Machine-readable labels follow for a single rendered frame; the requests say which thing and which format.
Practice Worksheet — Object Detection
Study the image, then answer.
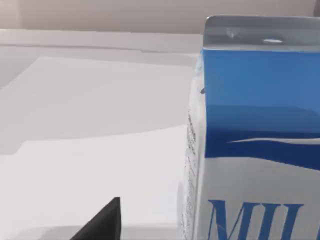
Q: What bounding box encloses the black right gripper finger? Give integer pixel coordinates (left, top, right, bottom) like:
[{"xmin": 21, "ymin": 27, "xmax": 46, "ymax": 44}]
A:
[{"xmin": 69, "ymin": 196, "xmax": 123, "ymax": 240}]

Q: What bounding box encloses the blue and white milk carton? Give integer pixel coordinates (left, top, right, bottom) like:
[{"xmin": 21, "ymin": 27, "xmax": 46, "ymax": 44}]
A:
[{"xmin": 176, "ymin": 14, "xmax": 320, "ymax": 240}]

